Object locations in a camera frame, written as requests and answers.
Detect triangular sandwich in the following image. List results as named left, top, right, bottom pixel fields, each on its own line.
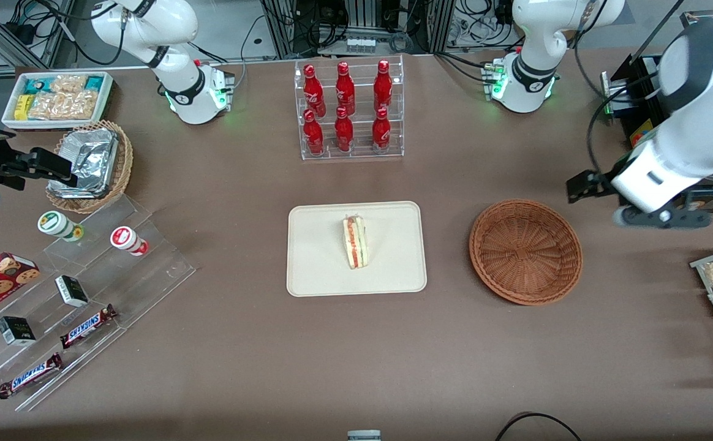
left=342, top=214, right=370, bottom=270

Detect light tan wicker basket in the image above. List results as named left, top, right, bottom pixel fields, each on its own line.
left=45, top=119, right=134, bottom=214

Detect brown round wicker basket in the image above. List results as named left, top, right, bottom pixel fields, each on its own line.
left=469, top=199, right=584, bottom=306

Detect white snack tray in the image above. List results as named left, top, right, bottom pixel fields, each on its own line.
left=1, top=71, right=115, bottom=131

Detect silver metal tray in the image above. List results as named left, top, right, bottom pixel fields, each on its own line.
left=679, top=10, right=713, bottom=29

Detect beige plastic tray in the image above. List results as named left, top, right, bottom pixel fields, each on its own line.
left=287, top=201, right=428, bottom=298

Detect stacked aluminium foil containers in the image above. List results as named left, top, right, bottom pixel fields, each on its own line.
left=47, top=127, right=119, bottom=199

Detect green lid yogurt cup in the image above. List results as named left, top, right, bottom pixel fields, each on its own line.
left=37, top=210, right=85, bottom=243

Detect large clear cracker bag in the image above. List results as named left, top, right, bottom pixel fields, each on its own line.
left=28, top=90, right=98, bottom=121

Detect yellow emergency stop button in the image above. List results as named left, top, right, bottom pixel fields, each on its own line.
left=630, top=119, right=658, bottom=149

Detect small clear cracker bag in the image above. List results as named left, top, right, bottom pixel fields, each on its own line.
left=50, top=74, right=88, bottom=94

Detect black control box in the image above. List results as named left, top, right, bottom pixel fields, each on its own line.
left=600, top=52, right=713, bottom=213

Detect red lid yogurt cup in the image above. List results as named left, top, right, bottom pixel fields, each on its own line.
left=110, top=226, right=149, bottom=257

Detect small black carton box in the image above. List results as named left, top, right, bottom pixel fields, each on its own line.
left=55, top=274, right=90, bottom=308
left=0, top=315, right=37, bottom=347

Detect clear acrylic stepped stand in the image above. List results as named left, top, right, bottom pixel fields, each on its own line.
left=0, top=195, right=197, bottom=413

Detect Snickers chocolate bar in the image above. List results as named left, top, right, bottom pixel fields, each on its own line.
left=0, top=352, right=64, bottom=400
left=59, top=304, right=119, bottom=350

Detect red cola bottle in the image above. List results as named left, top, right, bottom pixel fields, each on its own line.
left=336, top=61, right=356, bottom=116
left=303, top=64, right=327, bottom=118
left=372, top=107, right=392, bottom=153
left=374, top=59, right=393, bottom=113
left=334, top=107, right=355, bottom=153
left=303, top=109, right=325, bottom=156

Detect clear acrylic bottle rack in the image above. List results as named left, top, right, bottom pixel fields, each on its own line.
left=294, top=55, right=406, bottom=162

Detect white power strip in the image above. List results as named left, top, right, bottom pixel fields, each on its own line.
left=344, top=36, right=383, bottom=55

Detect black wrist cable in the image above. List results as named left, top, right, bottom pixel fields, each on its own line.
left=586, top=70, right=664, bottom=176

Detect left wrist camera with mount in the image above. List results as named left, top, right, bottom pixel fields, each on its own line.
left=613, top=204, right=713, bottom=231

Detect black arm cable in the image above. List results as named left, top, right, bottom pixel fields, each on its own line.
left=570, top=18, right=609, bottom=106

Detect aluminium frame structure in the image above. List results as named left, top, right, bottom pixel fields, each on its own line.
left=258, top=0, right=458, bottom=57

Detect black looped cable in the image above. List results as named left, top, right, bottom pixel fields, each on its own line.
left=494, top=412, right=584, bottom=441

